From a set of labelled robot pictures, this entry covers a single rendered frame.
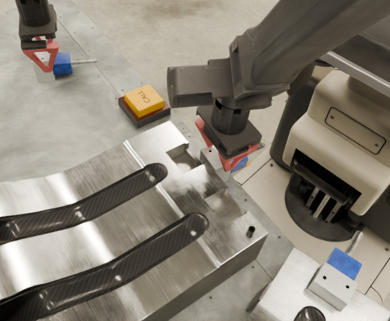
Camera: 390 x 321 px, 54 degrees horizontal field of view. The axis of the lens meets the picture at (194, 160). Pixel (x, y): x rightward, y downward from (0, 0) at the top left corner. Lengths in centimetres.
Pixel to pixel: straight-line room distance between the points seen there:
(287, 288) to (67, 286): 29
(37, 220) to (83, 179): 10
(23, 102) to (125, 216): 41
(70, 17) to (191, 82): 65
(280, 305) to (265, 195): 82
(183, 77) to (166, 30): 201
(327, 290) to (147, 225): 26
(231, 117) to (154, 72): 163
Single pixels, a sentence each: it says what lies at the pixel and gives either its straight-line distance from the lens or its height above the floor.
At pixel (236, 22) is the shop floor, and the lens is 265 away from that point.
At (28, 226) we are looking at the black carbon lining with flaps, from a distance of 55.
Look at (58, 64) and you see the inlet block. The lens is 89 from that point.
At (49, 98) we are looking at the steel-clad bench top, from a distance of 87.
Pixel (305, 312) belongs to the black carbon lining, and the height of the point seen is 85.
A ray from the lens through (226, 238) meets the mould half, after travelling 55.
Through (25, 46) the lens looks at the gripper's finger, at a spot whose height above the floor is 92.
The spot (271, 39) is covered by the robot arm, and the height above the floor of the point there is 118.
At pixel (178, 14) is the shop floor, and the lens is 267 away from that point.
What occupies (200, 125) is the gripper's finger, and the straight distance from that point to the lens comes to 64.
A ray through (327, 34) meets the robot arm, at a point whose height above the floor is 122.
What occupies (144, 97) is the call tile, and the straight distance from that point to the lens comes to 79.
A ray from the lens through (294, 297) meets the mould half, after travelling 58.
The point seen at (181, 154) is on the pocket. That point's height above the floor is 86.
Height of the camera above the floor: 137
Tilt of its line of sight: 52 degrees down
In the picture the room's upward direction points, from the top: 7 degrees clockwise
